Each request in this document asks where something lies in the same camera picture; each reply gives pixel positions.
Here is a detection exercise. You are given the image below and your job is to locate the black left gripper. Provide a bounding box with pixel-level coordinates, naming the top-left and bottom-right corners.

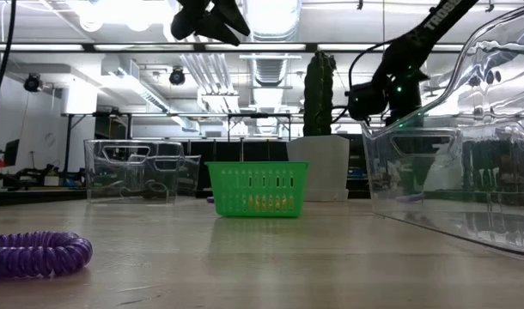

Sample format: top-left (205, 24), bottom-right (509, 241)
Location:
top-left (170, 0), bottom-right (251, 47)

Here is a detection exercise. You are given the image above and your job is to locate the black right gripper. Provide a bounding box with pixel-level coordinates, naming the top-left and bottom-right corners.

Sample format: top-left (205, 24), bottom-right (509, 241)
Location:
top-left (346, 81), bottom-right (390, 122)

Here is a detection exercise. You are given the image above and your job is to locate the orange spring keychain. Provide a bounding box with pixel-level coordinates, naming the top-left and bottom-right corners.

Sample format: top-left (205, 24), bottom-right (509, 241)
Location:
top-left (265, 195), bottom-right (296, 212)
top-left (243, 195), bottom-right (271, 212)

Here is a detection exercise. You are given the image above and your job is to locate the clear plastic bin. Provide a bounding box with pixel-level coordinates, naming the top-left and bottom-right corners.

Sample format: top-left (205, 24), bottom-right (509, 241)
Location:
top-left (83, 139), bottom-right (202, 205)
top-left (359, 2), bottom-right (524, 261)

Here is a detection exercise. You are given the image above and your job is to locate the black spring keychain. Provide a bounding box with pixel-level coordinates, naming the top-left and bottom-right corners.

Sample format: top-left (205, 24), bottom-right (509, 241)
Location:
top-left (141, 179), bottom-right (167, 201)
top-left (146, 179), bottom-right (172, 201)

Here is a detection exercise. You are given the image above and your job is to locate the tall green cactus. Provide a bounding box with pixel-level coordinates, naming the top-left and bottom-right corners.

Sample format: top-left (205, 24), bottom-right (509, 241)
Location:
top-left (302, 50), bottom-right (338, 137)

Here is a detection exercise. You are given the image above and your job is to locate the black ceiling spotlight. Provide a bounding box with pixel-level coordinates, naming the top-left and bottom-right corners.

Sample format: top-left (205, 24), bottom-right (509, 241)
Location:
top-left (168, 67), bottom-right (186, 86)
top-left (23, 73), bottom-right (43, 94)

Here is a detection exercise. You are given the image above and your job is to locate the black framed background table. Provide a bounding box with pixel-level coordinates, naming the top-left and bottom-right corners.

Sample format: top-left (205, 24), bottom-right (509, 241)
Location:
top-left (62, 111), bottom-right (297, 143)

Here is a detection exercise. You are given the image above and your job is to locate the black low cabinet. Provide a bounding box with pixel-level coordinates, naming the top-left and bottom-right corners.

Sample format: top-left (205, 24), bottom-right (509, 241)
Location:
top-left (182, 140), bottom-right (289, 199)

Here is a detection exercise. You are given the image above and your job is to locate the green plastic basket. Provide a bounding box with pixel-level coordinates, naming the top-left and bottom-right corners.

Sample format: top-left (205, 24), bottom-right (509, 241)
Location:
top-left (204, 161), bottom-right (310, 219)

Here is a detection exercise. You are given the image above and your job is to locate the black monitor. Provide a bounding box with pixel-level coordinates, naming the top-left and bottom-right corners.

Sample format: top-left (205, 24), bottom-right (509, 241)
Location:
top-left (3, 138), bottom-right (21, 167)

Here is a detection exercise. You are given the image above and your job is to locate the silver ventilation duct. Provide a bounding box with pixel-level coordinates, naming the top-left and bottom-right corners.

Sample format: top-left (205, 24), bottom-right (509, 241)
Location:
top-left (240, 0), bottom-right (304, 134)

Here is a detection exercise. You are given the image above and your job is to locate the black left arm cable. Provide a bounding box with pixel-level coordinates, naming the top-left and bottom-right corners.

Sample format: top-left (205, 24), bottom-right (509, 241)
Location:
top-left (0, 0), bottom-right (17, 130)

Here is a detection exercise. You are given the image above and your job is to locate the black table frame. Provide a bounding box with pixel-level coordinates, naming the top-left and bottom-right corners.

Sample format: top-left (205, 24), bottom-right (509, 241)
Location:
top-left (0, 188), bottom-right (373, 208)

